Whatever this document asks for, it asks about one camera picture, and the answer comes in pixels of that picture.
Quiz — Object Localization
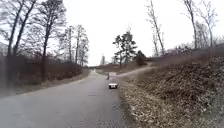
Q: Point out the brown grass verge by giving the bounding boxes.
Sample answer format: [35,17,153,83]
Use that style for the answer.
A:
[0,68,92,98]

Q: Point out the group of bare trees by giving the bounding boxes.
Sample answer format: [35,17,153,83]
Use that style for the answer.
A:
[181,0,221,50]

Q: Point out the dry grass field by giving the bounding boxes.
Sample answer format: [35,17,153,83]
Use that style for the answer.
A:
[94,61,149,75]

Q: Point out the small white delivery robot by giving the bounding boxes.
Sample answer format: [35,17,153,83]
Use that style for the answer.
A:
[108,82,119,90]

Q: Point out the row of tall dark trees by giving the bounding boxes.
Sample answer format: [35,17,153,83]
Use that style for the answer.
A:
[0,0,91,84]

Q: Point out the dark bush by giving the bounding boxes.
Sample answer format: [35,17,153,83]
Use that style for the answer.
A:
[134,49,148,67]

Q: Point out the pine tree cluster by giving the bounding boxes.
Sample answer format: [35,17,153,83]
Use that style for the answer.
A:
[112,29,139,69]

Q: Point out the pale side path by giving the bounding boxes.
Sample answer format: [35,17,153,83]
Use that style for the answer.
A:
[109,64,158,80]

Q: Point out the leaf-covered bank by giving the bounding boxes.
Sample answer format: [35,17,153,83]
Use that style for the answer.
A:
[116,54,224,128]

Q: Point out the thin leaning bare tree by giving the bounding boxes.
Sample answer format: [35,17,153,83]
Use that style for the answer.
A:
[144,0,166,57]

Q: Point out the grey asphalt road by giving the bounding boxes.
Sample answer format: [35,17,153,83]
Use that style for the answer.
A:
[0,68,135,128]

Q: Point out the brown bushes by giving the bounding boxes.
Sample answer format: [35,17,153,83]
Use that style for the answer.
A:
[0,54,84,87]

